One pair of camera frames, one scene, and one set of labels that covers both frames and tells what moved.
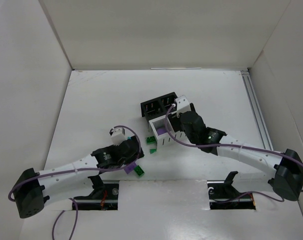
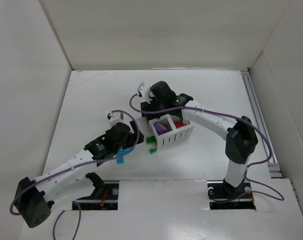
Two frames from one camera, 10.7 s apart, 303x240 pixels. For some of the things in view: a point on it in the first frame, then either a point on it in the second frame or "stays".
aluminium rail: (266, 140) stays
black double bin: (157, 108) stays
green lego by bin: (151, 140) stays
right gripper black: (175, 122) to (145, 109)
